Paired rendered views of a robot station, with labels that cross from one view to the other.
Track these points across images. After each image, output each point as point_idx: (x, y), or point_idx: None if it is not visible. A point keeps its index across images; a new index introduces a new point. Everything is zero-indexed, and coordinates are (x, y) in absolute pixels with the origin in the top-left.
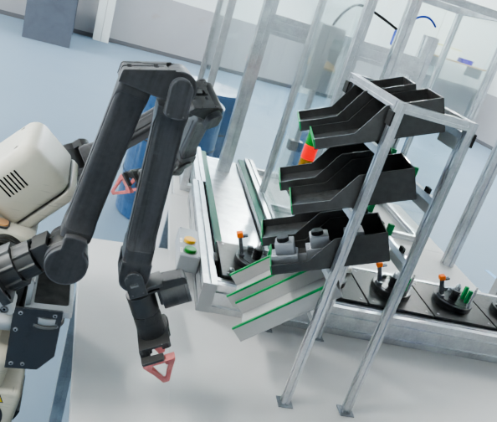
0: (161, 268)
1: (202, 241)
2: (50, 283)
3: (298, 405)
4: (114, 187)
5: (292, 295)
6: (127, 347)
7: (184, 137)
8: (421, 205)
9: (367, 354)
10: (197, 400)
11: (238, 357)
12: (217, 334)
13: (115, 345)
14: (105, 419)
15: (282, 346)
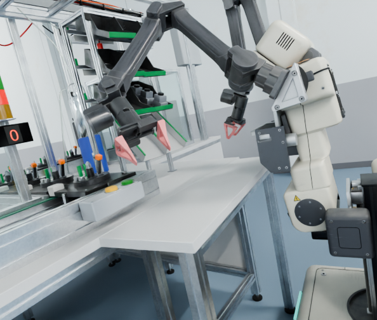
0: (142, 216)
1: (98, 193)
2: (273, 124)
3: (167, 171)
4: (168, 140)
5: None
6: (227, 174)
7: (143, 58)
8: None
9: None
10: (211, 166)
11: (168, 179)
12: (165, 185)
13: (233, 174)
14: (257, 159)
15: None
